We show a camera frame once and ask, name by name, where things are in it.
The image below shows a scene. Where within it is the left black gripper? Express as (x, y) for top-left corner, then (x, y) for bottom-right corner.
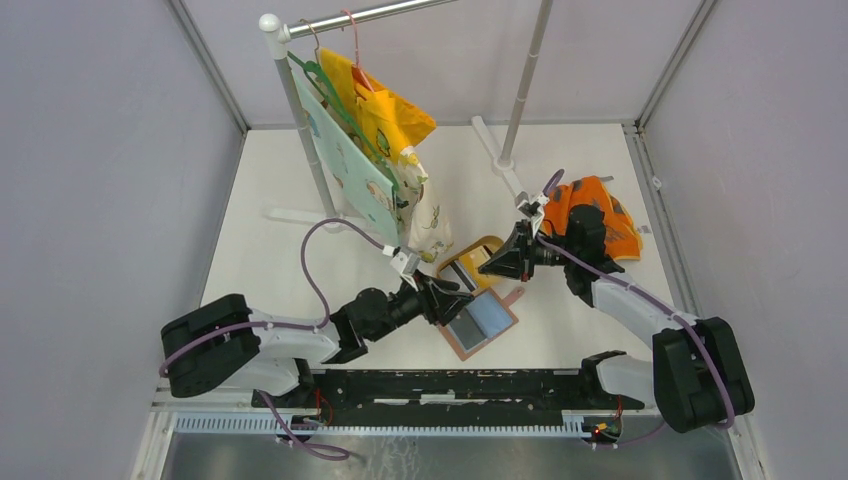
(369, 268), (474, 342)

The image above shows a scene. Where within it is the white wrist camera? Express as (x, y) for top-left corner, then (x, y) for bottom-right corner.
(517, 194), (549, 222)
(383, 246), (420, 286)

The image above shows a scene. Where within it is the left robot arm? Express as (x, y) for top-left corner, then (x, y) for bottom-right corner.
(159, 274), (474, 408)

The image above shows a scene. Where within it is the yellow garment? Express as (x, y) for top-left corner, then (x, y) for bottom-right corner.
(319, 48), (437, 167)

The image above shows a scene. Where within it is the yellow oval tray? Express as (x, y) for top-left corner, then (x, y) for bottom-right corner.
(436, 235), (504, 291)

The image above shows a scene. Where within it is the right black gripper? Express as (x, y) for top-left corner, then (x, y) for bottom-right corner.
(478, 220), (578, 283)

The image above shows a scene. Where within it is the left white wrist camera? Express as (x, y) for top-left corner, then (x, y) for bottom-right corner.
(383, 246), (420, 286)

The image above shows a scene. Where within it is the green clothes hanger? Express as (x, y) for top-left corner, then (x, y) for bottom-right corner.
(288, 53), (399, 211)

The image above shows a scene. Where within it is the black credit card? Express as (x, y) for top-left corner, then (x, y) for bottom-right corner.
(447, 313), (487, 352)

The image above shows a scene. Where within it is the pink clothes hanger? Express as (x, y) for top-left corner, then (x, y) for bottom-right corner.
(341, 9), (374, 92)

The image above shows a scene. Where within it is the white perforated cable tray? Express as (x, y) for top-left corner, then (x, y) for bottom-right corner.
(173, 412), (591, 440)

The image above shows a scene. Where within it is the white black-striped credit card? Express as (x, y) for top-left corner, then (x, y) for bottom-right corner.
(441, 261), (478, 293)

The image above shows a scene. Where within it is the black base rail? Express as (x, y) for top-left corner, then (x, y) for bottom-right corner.
(273, 369), (644, 427)

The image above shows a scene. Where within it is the light green printed garment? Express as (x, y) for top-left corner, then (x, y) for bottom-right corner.
(288, 53), (402, 244)

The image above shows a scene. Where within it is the cream printed garment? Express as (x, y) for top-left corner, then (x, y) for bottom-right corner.
(392, 146), (454, 263)

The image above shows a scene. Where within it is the white metal clothes rack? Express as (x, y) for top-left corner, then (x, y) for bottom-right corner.
(258, 0), (555, 234)

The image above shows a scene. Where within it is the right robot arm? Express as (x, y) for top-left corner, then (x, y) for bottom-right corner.
(478, 205), (756, 433)

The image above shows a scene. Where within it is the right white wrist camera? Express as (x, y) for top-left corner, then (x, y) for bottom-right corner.
(517, 194), (549, 222)

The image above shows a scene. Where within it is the orange patterned cloth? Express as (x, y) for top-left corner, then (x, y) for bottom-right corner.
(539, 175), (644, 261)

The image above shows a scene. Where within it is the gold VIP credit card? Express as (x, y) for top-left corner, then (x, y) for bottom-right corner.
(466, 244), (491, 274)

